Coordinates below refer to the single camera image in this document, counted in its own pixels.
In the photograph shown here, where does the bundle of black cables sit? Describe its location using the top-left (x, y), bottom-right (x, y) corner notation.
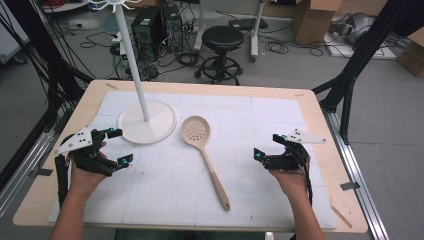
top-left (174, 51), bottom-right (201, 68)

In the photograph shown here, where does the beige slotted spoon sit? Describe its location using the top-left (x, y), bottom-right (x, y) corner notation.
top-left (180, 115), bottom-right (232, 212)

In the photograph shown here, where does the large cardboard box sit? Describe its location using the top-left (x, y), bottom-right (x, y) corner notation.
top-left (291, 0), bottom-right (343, 46)

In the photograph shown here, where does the coiled black floor cable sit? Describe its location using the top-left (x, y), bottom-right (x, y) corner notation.
top-left (264, 39), bottom-right (290, 55)

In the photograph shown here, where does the black sleeved cable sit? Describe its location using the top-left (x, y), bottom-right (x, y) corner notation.
top-left (54, 154), bottom-right (72, 208)

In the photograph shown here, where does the white stand leg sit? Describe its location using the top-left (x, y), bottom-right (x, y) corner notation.
top-left (193, 0), bottom-right (207, 52)
top-left (249, 0), bottom-right (267, 64)

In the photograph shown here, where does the grey bag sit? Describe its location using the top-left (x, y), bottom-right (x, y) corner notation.
top-left (329, 12), bottom-right (377, 45)

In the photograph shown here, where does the black tape strip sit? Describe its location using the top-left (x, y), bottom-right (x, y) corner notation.
top-left (339, 181), bottom-right (362, 192)
top-left (35, 167), bottom-right (54, 178)

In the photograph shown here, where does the white hook stand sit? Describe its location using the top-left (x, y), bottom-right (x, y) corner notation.
top-left (87, 0), bottom-right (178, 146)

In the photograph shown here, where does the thin black cable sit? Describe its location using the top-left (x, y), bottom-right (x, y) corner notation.
top-left (300, 164), bottom-right (315, 207)

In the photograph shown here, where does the black metal frame strut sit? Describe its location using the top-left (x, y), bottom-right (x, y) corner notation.
top-left (312, 0), bottom-right (424, 146)
top-left (0, 0), bottom-right (95, 191)

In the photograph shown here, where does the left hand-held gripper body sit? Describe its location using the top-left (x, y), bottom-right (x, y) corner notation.
top-left (54, 126), bottom-right (118, 178)

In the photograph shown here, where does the white grid mat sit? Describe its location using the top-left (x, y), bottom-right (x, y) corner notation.
top-left (47, 90), bottom-right (338, 232)

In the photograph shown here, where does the person's right hand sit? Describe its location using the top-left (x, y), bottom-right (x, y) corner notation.
top-left (268, 156), bottom-right (313, 199)

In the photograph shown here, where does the large black computer tower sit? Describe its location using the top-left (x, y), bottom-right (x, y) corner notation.
top-left (130, 5), bottom-right (165, 63)

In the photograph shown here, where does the small black computer tower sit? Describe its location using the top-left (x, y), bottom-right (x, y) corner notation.
top-left (161, 4), bottom-right (185, 53)

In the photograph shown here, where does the white floor board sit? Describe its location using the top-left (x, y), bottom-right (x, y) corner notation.
top-left (323, 30), bottom-right (398, 62)

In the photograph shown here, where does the aluminium rail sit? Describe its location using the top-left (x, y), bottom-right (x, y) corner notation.
top-left (0, 109), bottom-right (64, 219)
top-left (322, 108), bottom-right (390, 240)

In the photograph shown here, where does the small cardboard box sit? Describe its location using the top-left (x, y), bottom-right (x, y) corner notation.
top-left (395, 27), bottom-right (424, 78)

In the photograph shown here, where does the person's left hand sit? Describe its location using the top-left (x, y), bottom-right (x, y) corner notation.
top-left (67, 141), bottom-right (110, 198)

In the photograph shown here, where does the flat black device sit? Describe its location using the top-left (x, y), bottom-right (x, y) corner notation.
top-left (228, 16), bottom-right (269, 31)

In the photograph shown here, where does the black round stool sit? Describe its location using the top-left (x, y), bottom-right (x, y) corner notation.
top-left (193, 25), bottom-right (246, 87)

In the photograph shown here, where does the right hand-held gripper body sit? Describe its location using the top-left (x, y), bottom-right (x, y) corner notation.
top-left (262, 128), bottom-right (327, 173)

